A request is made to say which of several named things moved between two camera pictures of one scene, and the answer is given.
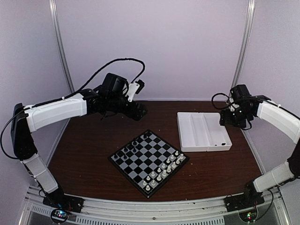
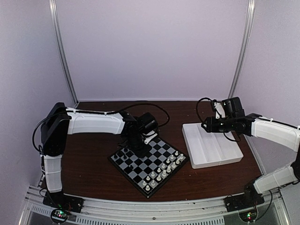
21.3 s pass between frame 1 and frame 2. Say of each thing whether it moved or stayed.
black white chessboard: stayed
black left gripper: moved
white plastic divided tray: moved
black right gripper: moved
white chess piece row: stayed
